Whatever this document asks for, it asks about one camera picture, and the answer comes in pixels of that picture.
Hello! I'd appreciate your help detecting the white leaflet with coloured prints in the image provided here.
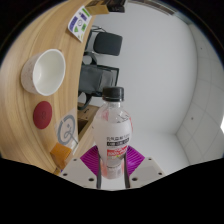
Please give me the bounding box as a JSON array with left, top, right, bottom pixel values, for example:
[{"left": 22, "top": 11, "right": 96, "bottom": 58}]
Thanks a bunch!
[{"left": 67, "top": 5, "right": 93, "bottom": 44}]

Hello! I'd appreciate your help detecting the clear bottle with black cap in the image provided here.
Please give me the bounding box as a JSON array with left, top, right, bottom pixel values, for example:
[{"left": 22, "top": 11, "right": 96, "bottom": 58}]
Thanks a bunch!
[{"left": 91, "top": 86, "right": 134, "bottom": 181}]

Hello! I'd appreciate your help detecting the orange tissue box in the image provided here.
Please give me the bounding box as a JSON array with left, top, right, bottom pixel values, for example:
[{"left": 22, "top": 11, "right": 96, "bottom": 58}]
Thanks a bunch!
[{"left": 49, "top": 142, "right": 73, "bottom": 170}]

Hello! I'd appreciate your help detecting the wooden side desk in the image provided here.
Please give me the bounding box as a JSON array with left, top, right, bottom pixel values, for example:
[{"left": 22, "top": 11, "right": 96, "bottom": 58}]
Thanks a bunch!
[{"left": 77, "top": 103, "right": 98, "bottom": 141}]

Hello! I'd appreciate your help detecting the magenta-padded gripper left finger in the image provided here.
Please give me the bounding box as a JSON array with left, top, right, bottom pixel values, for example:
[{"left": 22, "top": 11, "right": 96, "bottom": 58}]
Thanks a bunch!
[{"left": 59, "top": 145, "right": 102, "bottom": 190}]

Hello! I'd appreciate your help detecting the white speckled cup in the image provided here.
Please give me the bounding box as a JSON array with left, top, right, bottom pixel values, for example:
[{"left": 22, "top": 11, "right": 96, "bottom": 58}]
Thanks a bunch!
[{"left": 20, "top": 48, "right": 67, "bottom": 97}]

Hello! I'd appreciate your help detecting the flat round red coaster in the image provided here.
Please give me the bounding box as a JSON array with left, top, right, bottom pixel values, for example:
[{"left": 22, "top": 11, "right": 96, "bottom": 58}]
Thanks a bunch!
[{"left": 32, "top": 100, "right": 54, "bottom": 130}]

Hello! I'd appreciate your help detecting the black office chair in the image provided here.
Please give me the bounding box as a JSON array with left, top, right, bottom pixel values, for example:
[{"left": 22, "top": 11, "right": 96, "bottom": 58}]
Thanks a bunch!
[{"left": 84, "top": 25, "right": 124, "bottom": 66}]

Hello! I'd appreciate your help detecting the mesh office chair with bag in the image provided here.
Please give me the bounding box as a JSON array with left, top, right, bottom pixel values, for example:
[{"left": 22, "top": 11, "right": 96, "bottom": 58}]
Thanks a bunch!
[{"left": 78, "top": 63, "right": 120, "bottom": 111}]

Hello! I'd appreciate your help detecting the tan cardboard box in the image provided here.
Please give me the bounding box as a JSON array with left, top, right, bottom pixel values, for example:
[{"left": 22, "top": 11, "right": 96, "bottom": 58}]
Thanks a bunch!
[{"left": 85, "top": 0, "right": 111, "bottom": 16}]

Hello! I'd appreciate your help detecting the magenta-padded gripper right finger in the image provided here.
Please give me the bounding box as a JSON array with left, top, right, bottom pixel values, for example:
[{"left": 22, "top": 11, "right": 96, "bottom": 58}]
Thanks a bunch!
[{"left": 123, "top": 145, "right": 167, "bottom": 190}]

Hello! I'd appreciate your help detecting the sheet with grey ring print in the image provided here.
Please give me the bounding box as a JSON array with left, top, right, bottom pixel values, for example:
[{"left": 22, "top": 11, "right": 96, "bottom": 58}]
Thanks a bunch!
[{"left": 54, "top": 107, "right": 80, "bottom": 148}]

